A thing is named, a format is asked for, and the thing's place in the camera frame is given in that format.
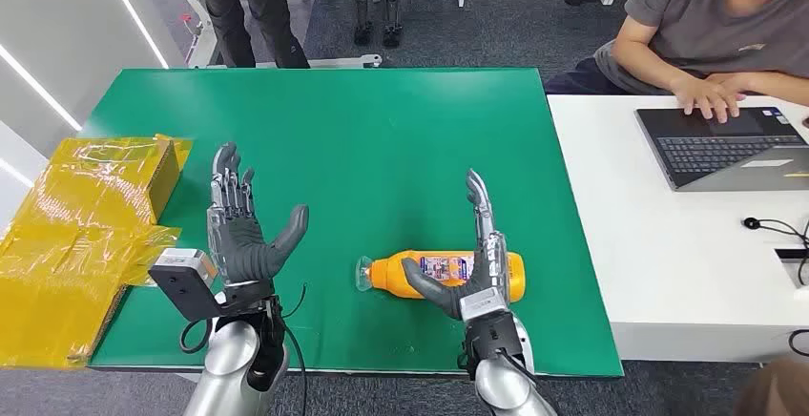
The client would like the person's hand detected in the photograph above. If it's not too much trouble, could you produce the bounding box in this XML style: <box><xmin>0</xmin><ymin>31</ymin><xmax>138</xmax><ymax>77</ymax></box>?
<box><xmin>670</xmin><ymin>74</ymin><xmax>748</xmax><ymax>125</ymax></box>

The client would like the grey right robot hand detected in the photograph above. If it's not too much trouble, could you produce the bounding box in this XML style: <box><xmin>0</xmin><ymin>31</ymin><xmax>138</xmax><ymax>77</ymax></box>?
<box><xmin>401</xmin><ymin>169</ymin><xmax>511</xmax><ymax>322</ymax></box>

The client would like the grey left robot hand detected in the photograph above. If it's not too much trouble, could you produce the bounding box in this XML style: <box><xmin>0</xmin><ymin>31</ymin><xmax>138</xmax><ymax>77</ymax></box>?
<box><xmin>206</xmin><ymin>141</ymin><xmax>311</xmax><ymax>288</ymax></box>

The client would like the orange plastic bottle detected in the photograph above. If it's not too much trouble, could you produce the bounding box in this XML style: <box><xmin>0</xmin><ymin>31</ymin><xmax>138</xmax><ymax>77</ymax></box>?
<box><xmin>355</xmin><ymin>249</ymin><xmax>527</xmax><ymax>304</ymax></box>

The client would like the dark grey laptop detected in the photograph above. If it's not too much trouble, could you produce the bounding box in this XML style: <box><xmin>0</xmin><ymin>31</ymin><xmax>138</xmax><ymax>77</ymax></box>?
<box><xmin>634</xmin><ymin>106</ymin><xmax>809</xmax><ymax>194</ymax></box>

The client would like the seated person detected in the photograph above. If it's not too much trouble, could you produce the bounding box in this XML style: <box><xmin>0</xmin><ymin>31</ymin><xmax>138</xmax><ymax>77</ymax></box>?
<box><xmin>544</xmin><ymin>0</ymin><xmax>809</xmax><ymax>125</ymax></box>

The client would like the green table mat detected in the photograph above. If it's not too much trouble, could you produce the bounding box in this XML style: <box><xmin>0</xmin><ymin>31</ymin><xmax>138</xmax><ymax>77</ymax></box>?
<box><xmin>80</xmin><ymin>68</ymin><xmax>626</xmax><ymax>379</ymax></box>

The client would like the yellow tape-wrapped cardboard box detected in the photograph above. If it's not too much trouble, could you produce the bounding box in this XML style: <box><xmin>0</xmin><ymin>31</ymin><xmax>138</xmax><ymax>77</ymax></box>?
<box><xmin>0</xmin><ymin>134</ymin><xmax>195</xmax><ymax>371</ymax></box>

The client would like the white desk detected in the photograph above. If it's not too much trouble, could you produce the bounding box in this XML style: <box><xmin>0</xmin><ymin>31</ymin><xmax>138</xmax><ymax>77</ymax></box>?
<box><xmin>546</xmin><ymin>94</ymin><xmax>809</xmax><ymax>364</ymax></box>

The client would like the standing person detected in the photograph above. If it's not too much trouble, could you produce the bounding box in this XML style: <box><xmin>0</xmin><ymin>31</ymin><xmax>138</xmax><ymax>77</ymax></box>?
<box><xmin>183</xmin><ymin>0</ymin><xmax>312</xmax><ymax>71</ymax></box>

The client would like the black humanoid robot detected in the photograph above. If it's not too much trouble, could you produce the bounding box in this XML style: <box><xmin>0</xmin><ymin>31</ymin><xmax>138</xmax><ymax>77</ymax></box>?
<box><xmin>347</xmin><ymin>0</ymin><xmax>406</xmax><ymax>50</ymax></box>

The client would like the brown rounded object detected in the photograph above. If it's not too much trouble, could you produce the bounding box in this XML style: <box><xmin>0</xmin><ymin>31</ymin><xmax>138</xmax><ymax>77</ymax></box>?
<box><xmin>733</xmin><ymin>356</ymin><xmax>809</xmax><ymax>416</ymax></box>

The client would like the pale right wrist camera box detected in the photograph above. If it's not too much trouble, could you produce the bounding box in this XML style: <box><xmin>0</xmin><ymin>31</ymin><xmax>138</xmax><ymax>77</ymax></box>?
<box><xmin>460</xmin><ymin>286</ymin><xmax>510</xmax><ymax>323</ymax></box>

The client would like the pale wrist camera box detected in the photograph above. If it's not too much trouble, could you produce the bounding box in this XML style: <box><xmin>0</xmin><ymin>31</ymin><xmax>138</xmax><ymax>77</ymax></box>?
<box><xmin>148</xmin><ymin>248</ymin><xmax>220</xmax><ymax>323</ymax></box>
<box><xmin>460</xmin><ymin>286</ymin><xmax>510</xmax><ymax>323</ymax></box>

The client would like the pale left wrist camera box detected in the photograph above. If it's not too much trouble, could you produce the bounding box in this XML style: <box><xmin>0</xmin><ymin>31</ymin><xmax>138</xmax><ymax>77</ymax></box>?
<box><xmin>148</xmin><ymin>248</ymin><xmax>220</xmax><ymax>323</ymax></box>

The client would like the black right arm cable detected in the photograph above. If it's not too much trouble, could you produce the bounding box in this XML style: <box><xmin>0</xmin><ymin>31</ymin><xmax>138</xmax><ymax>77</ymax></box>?
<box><xmin>495</xmin><ymin>349</ymin><xmax>561</xmax><ymax>416</ymax></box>

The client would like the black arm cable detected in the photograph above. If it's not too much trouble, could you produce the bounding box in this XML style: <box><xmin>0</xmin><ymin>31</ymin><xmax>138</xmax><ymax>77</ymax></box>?
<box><xmin>495</xmin><ymin>349</ymin><xmax>561</xmax><ymax>416</ymax></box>
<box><xmin>280</xmin><ymin>283</ymin><xmax>311</xmax><ymax>416</ymax></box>

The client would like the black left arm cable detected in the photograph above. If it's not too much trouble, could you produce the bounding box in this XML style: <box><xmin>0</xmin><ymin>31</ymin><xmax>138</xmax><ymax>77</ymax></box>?
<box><xmin>280</xmin><ymin>283</ymin><xmax>311</xmax><ymax>416</ymax></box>

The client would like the black desk cable with puck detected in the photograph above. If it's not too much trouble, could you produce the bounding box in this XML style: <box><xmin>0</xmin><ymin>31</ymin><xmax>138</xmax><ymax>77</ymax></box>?
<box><xmin>742</xmin><ymin>216</ymin><xmax>809</xmax><ymax>288</ymax></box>

